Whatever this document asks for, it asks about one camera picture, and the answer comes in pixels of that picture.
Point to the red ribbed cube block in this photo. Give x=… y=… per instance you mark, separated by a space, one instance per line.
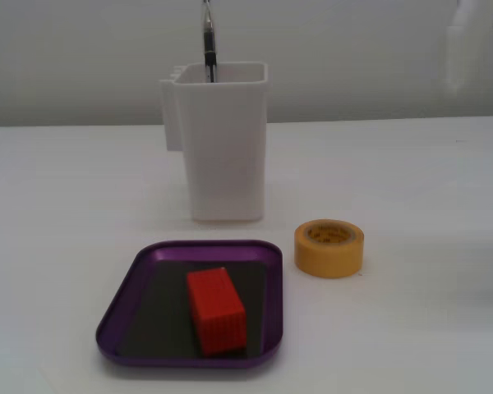
x=217 y=312

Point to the white plastic box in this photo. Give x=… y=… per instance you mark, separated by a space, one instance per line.
x=226 y=156

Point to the yellow tape roll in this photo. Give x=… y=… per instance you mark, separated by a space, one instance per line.
x=328 y=258

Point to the black clear ballpoint pen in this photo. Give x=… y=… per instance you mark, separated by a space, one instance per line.
x=209 y=41

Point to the purple metal tray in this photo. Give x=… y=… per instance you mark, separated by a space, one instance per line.
x=156 y=312

